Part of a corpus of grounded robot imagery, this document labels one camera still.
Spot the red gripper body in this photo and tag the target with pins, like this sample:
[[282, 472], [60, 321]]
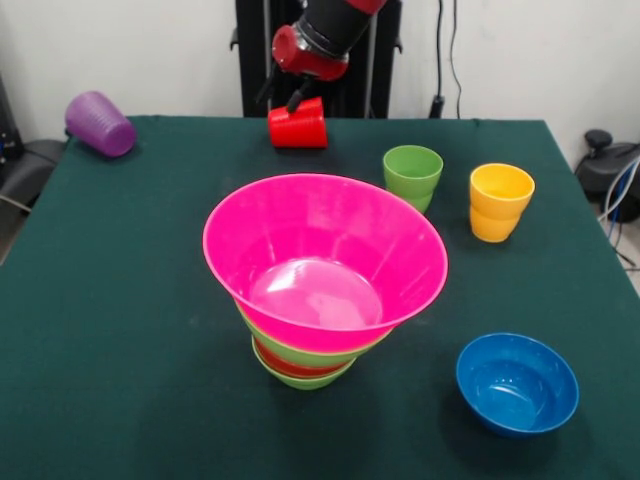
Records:
[[310, 62]]

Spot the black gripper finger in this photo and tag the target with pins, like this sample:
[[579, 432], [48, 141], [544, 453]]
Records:
[[297, 97], [266, 87]]

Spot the red cup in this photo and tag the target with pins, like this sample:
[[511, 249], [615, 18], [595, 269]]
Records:
[[300, 130]]

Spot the green cup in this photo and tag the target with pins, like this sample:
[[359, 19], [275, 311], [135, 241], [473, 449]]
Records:
[[412, 175]]

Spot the large pink bowl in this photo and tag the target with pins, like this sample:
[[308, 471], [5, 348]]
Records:
[[325, 240]]

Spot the purple cup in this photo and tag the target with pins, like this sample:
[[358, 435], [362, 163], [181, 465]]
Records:
[[100, 125]]

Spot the large green bowl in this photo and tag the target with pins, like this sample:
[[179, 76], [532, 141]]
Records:
[[310, 356]]

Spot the red bowl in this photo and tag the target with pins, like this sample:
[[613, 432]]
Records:
[[295, 367]]

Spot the yellow cup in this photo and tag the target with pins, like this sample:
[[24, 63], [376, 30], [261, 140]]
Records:
[[500, 210]]

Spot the black wheeled base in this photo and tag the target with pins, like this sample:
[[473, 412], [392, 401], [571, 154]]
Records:
[[600, 170], [30, 170]]

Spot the small green bowl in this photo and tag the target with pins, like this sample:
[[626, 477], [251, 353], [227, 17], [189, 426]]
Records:
[[305, 384]]

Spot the dark green tablecloth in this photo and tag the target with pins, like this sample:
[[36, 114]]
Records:
[[100, 400]]

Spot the blue bowl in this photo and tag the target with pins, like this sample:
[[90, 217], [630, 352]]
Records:
[[517, 395]]

